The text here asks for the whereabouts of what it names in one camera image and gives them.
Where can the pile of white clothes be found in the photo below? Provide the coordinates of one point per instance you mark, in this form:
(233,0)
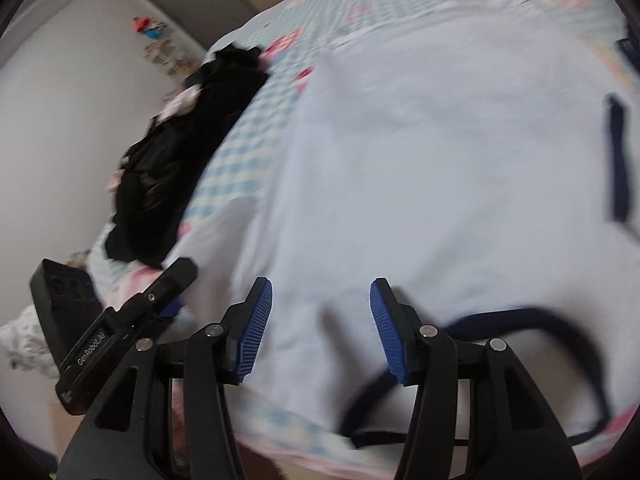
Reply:
(25,345)

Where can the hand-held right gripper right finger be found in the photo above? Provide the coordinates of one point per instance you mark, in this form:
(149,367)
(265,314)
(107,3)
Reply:
(387,332)

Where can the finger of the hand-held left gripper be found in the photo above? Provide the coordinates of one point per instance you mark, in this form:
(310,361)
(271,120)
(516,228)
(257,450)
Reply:
(177,277)

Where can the red and blue wall doll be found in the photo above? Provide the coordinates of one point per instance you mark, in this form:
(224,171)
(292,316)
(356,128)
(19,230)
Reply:
(147,27)

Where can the white shelf rack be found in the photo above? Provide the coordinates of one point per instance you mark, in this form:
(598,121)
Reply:
(170,57)

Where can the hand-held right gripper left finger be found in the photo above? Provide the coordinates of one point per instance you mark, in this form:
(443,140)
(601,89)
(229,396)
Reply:
(255,332)

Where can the pink ruffled garment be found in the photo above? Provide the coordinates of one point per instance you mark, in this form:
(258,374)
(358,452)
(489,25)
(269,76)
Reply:
(182,97)

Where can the white shirt with navy trim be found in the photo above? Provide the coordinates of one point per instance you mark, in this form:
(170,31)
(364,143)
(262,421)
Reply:
(425,185)

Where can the pile of black clothes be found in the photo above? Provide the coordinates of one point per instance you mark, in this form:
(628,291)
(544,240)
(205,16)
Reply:
(165,160)

